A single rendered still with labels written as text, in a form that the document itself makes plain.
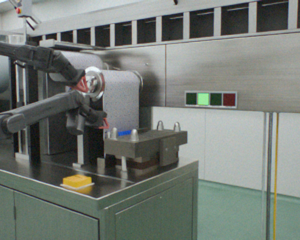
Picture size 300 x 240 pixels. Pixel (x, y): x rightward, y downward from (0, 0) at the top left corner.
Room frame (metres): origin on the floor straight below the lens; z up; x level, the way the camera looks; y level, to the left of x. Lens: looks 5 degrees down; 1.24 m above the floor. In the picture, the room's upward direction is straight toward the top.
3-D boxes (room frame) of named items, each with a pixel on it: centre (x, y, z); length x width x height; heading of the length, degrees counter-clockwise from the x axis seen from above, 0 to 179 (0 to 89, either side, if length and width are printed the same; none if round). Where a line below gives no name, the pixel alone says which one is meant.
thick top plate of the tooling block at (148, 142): (1.38, 0.00, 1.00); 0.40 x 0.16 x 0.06; 144
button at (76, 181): (1.08, 0.25, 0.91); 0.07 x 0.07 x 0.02; 54
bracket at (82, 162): (1.35, 0.29, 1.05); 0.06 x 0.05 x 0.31; 144
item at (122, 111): (1.42, 0.12, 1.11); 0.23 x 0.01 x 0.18; 144
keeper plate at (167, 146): (1.34, -0.08, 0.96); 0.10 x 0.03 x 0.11; 144
